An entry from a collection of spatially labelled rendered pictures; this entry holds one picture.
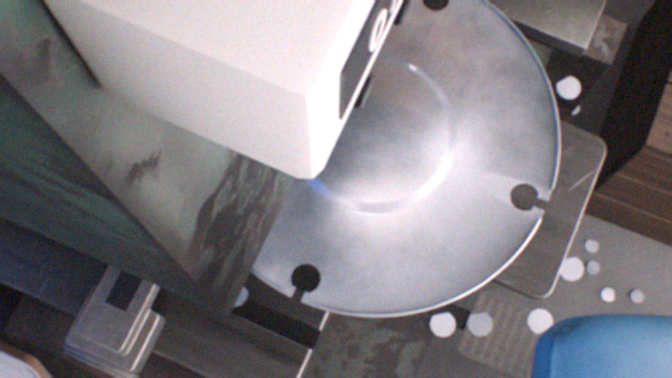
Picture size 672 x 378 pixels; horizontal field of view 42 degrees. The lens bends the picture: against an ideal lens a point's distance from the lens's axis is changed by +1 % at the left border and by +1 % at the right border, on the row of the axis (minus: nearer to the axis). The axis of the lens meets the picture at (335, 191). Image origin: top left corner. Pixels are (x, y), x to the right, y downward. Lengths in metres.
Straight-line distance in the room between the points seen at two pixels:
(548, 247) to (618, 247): 0.86
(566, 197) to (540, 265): 0.06
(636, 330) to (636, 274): 1.27
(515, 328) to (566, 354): 1.03
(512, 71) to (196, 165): 0.52
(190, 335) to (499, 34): 0.35
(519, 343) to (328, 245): 0.68
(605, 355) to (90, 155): 0.17
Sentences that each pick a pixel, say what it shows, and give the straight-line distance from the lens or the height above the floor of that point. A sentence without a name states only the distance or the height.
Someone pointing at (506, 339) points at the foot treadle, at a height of 0.16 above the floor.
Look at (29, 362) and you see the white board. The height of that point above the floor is 0.58.
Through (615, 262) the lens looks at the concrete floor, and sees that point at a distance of 1.53.
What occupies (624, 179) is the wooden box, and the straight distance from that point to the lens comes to 1.34.
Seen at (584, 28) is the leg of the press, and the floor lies 0.64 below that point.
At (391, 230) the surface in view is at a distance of 0.67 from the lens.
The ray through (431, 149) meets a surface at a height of 0.79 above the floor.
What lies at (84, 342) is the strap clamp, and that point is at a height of 0.74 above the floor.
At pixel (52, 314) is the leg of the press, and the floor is 0.62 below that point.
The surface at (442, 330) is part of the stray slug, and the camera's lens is 0.80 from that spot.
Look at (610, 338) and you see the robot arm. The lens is 0.27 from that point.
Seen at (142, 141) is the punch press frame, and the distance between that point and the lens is 0.18.
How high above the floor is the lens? 1.43
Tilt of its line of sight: 75 degrees down
